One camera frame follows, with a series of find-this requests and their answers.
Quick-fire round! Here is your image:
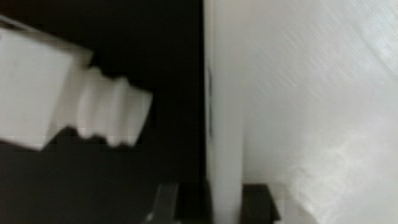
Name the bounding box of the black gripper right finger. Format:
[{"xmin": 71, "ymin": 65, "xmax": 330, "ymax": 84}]
[{"xmin": 240, "ymin": 184, "xmax": 280, "ymax": 224}]

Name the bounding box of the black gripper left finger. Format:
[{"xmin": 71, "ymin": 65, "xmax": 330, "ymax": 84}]
[{"xmin": 144, "ymin": 183, "xmax": 179, "ymax": 224}]

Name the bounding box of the white table leg with tag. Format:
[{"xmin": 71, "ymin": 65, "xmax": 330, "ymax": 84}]
[{"xmin": 0, "ymin": 26, "xmax": 154, "ymax": 152}]

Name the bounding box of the white square tabletop panel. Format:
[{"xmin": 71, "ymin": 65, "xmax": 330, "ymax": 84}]
[{"xmin": 204, "ymin": 0, "xmax": 398, "ymax": 224}]

